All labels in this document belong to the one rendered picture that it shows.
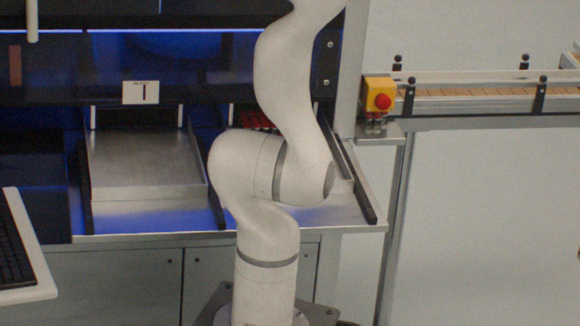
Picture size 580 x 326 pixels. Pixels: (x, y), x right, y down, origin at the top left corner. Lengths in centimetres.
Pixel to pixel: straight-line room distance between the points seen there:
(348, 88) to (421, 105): 28
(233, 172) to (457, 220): 243
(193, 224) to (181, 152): 32
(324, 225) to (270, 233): 50
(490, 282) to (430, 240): 30
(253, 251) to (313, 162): 22
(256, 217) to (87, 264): 100
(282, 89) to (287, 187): 19
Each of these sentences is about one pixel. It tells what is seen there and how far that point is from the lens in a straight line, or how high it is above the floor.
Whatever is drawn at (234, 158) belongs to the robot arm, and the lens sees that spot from 236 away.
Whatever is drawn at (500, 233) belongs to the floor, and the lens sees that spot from 469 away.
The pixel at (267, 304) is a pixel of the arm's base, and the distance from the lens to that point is 249.
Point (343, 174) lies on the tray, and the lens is 310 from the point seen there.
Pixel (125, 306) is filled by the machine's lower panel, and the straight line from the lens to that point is 343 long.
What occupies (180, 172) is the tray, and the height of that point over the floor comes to 88.
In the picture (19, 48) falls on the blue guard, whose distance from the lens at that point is 305.
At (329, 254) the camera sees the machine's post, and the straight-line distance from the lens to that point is 343.
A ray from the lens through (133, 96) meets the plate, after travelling 311.
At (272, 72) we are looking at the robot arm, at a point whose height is 144.
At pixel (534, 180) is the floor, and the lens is 507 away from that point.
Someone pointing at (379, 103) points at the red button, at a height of 100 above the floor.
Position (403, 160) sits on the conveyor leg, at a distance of 351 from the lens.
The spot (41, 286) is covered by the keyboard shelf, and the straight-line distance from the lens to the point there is 280.
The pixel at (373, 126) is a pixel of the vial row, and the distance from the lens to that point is 330.
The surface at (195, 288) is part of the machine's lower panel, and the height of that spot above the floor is 45.
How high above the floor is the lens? 240
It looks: 29 degrees down
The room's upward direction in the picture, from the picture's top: 5 degrees clockwise
